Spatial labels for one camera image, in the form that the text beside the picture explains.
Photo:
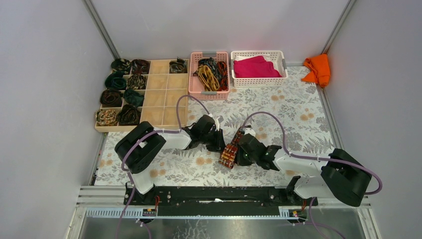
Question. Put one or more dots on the yellow patterned tie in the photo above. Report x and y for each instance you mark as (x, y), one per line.
(207, 78)

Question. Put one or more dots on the dark teal patterned tie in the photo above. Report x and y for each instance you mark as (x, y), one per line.
(210, 62)

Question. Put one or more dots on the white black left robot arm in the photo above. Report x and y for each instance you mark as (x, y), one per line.
(141, 145)

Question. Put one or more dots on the wooden compartment tray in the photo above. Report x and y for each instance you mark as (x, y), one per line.
(165, 104)

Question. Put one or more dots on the rolled tan patterned tie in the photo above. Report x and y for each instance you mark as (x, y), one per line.
(106, 117)

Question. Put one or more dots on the rolled camouflage tie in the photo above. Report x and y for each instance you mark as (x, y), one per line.
(121, 65)

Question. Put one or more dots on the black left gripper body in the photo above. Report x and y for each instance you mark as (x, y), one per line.
(215, 140)

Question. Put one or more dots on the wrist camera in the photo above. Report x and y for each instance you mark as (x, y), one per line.
(217, 121)
(249, 130)

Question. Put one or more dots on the white plastic basket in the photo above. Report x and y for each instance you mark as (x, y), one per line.
(275, 56)

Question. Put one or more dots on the magenta folded cloth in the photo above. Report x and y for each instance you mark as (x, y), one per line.
(255, 67)

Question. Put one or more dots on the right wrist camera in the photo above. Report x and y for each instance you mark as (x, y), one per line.
(249, 130)

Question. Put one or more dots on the rolled dark green tie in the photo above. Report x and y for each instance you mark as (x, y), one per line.
(133, 97)

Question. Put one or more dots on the orange cloth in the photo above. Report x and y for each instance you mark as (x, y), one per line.
(319, 70)

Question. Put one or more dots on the rolled brown dotted tie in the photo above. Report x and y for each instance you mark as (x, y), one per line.
(136, 82)

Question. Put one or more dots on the rolled black brown tie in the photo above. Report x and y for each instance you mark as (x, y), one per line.
(129, 115)

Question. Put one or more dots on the rolled dark brown tie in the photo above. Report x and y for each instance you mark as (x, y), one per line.
(111, 98)

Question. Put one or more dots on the rolled dark red tie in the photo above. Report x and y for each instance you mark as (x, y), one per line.
(140, 66)

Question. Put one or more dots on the rolled grey striped tie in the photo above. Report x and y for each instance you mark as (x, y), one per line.
(178, 66)

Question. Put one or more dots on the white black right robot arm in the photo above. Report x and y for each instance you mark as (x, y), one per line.
(339, 177)

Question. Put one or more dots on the orange black tie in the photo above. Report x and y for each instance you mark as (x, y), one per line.
(222, 68)

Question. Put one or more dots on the pink plastic basket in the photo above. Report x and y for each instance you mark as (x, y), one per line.
(195, 86)

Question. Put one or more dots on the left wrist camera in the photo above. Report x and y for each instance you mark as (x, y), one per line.
(217, 121)

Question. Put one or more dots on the white floral table mat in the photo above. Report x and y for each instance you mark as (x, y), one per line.
(293, 108)

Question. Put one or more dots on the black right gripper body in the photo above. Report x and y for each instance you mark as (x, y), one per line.
(244, 159)

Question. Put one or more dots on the rolled teal tie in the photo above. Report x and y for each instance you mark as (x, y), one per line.
(116, 81)

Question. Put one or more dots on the red checkered patterned tie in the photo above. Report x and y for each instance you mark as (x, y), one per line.
(228, 156)

